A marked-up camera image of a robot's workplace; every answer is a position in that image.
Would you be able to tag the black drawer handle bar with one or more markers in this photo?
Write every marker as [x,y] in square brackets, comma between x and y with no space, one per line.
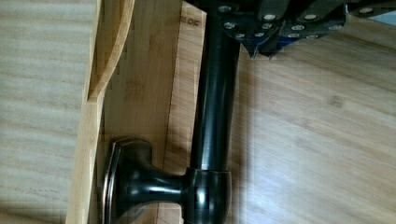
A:
[204,192]

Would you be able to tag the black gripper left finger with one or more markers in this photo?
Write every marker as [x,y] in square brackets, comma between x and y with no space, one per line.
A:
[257,24]

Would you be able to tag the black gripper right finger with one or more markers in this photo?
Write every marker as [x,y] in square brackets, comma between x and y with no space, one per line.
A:
[288,21]

